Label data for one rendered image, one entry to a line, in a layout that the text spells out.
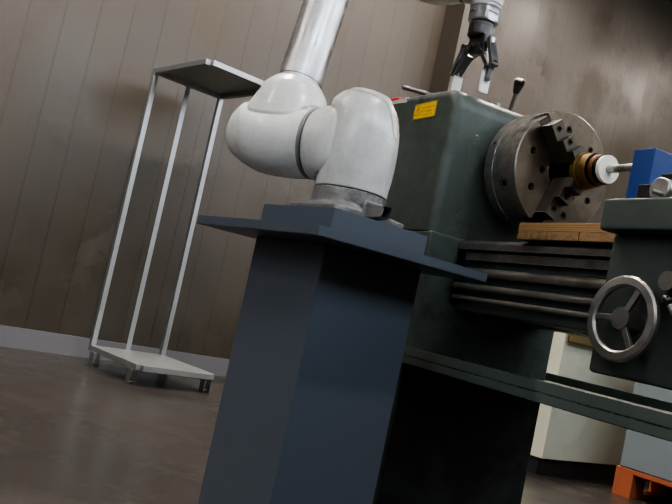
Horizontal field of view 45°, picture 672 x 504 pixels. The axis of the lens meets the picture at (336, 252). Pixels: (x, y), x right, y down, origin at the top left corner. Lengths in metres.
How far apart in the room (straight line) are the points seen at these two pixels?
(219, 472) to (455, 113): 1.09
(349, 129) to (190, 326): 4.00
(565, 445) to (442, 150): 2.67
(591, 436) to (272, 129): 3.34
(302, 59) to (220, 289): 3.89
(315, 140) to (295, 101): 0.12
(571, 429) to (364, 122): 3.16
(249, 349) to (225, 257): 3.95
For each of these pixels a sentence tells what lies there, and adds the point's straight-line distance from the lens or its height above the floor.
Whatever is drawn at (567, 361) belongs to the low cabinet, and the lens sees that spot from 4.44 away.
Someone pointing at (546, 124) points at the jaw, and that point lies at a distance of 2.13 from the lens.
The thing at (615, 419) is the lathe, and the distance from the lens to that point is 1.51.
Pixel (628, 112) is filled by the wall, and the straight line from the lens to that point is 8.86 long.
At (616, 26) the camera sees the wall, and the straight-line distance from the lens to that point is 8.75.
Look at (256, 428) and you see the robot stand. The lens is 1.61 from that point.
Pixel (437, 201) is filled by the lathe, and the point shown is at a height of 0.94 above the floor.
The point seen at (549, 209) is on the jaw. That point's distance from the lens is 2.09.
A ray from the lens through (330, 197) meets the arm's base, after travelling 1.63.
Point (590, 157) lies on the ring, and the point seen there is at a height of 1.10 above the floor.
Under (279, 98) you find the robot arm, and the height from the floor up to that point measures 1.03.
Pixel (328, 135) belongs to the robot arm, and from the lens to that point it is 1.66.
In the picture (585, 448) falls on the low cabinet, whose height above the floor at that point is 0.16.
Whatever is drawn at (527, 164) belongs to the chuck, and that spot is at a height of 1.07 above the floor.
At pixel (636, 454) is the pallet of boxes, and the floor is 0.22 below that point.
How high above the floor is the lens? 0.61
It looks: 4 degrees up
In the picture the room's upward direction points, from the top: 12 degrees clockwise
